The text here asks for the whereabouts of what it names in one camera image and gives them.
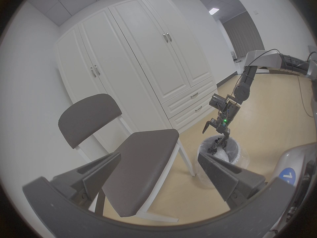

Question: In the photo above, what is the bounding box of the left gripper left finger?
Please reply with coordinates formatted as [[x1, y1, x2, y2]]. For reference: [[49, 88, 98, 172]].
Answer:
[[53, 151, 122, 206]]

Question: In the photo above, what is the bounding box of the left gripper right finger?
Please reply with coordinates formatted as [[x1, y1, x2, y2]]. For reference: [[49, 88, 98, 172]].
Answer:
[[198, 152, 266, 209]]

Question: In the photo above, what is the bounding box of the black plastic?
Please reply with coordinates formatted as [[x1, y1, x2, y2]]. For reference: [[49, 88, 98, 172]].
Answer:
[[208, 137, 229, 154]]

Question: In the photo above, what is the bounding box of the white paper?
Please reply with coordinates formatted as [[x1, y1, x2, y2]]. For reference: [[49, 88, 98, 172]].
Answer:
[[214, 150, 229, 162]]

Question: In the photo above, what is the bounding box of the clear plastic bag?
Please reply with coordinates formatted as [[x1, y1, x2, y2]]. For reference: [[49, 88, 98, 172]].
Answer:
[[194, 136, 249, 189]]

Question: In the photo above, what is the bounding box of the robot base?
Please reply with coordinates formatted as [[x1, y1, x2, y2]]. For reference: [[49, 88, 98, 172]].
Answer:
[[269, 143, 317, 238]]

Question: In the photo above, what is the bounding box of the white trash bin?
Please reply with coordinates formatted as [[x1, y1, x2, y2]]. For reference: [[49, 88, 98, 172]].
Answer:
[[197, 136, 241, 165]]

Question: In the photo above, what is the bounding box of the white chair with grey seat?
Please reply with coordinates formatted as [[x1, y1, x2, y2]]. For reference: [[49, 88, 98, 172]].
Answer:
[[58, 93, 196, 224]]

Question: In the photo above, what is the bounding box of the grey curtain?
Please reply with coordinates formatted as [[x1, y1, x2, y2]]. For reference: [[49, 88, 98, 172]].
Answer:
[[221, 10, 263, 59]]

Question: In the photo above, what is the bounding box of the white wardrobe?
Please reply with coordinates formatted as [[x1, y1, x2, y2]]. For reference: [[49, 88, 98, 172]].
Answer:
[[54, 0, 217, 134]]

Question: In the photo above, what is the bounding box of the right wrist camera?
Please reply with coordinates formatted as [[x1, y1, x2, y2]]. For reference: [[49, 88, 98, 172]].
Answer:
[[218, 122, 231, 135]]

